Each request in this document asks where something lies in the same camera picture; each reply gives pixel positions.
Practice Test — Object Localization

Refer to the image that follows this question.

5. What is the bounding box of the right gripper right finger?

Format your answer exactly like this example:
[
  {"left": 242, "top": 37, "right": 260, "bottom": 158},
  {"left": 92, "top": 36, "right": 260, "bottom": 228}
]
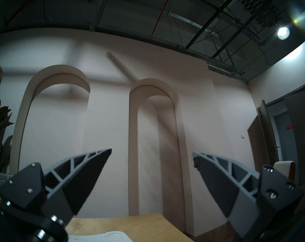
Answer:
[{"left": 192, "top": 150, "right": 305, "bottom": 240}]

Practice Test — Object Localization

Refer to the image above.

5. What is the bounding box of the wooden armchair with white cushions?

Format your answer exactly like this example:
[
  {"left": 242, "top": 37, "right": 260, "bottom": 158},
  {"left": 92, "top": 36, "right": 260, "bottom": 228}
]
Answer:
[{"left": 273, "top": 161, "right": 296, "bottom": 182}]

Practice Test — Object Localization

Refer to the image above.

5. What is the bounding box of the dark open door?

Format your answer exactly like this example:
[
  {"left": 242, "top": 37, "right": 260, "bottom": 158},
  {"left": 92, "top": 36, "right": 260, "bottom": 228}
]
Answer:
[{"left": 248, "top": 100, "right": 280, "bottom": 167}]

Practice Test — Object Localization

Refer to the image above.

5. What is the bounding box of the round ceiling spotlight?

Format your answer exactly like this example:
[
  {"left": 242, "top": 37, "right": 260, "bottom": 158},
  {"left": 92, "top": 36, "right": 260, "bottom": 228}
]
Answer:
[{"left": 277, "top": 27, "right": 291, "bottom": 40}]

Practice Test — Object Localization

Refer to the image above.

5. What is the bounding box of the black ceiling scissor hanger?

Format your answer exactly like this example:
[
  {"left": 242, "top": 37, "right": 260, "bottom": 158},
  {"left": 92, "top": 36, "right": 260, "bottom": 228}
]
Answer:
[{"left": 238, "top": 0, "right": 282, "bottom": 27}]

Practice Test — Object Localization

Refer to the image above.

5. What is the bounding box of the light wooden table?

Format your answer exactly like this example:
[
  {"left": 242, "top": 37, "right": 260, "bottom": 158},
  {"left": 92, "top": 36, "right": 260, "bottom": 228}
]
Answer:
[{"left": 66, "top": 213, "right": 195, "bottom": 242}]

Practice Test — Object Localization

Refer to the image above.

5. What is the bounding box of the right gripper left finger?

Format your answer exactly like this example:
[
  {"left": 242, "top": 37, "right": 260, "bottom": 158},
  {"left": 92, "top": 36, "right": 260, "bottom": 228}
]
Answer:
[{"left": 0, "top": 148, "right": 112, "bottom": 217}]

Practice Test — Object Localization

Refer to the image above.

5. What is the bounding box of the white lid with grey handle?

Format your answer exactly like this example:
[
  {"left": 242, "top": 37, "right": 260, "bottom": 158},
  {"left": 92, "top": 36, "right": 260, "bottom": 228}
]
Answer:
[{"left": 67, "top": 231, "right": 134, "bottom": 242}]

